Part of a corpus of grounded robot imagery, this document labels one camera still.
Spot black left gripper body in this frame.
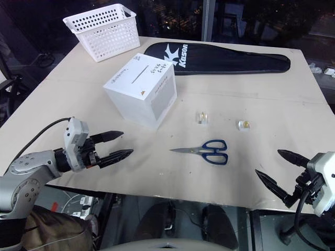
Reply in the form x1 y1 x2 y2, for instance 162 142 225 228
77 135 103 170

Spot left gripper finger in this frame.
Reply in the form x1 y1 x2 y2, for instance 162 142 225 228
98 149 135 168
90 130 125 144

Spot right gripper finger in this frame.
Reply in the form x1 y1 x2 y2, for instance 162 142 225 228
277 149 309 169
255 169 299 209

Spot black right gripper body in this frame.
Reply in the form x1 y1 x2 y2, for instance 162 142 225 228
294 169 327 206

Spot white cardboard box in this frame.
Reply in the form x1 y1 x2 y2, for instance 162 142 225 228
103 53 177 130

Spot white power strip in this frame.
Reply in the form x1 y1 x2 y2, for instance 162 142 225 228
77 196 94 219

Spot black table leg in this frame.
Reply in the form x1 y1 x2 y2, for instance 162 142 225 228
97 192 114 237

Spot dark rounded shape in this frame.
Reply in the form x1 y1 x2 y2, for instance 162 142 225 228
203 204 239 249
135 202 175 239

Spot brown bag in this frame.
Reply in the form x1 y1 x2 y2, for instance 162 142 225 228
22 205 99 251

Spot white perforated plastic basket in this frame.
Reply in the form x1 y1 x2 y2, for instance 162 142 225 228
62 4 141 63

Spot black office chair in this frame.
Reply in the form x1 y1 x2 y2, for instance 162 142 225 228
0 49 26 119

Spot grey robot torso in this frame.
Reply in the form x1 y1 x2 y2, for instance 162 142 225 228
103 237 238 251

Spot black Kason racket bag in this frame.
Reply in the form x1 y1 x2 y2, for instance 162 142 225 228
144 41 292 77

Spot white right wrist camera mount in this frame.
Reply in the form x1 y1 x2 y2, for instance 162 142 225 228
306 151 335 217

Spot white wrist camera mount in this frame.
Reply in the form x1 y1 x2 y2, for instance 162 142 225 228
306 151 335 217
63 117 91 172

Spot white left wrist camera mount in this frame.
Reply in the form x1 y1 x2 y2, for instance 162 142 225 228
63 117 91 172

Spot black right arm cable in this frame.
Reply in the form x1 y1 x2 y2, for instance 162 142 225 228
278 188 318 246

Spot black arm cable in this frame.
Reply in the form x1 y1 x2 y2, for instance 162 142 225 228
278 188 318 246
9 117 72 168

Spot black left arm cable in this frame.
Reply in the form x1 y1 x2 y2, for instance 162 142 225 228
9 117 72 168

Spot blue handled scissors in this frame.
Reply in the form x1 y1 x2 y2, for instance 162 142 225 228
169 139 229 166

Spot grey window post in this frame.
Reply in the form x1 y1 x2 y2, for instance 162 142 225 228
202 0 217 42

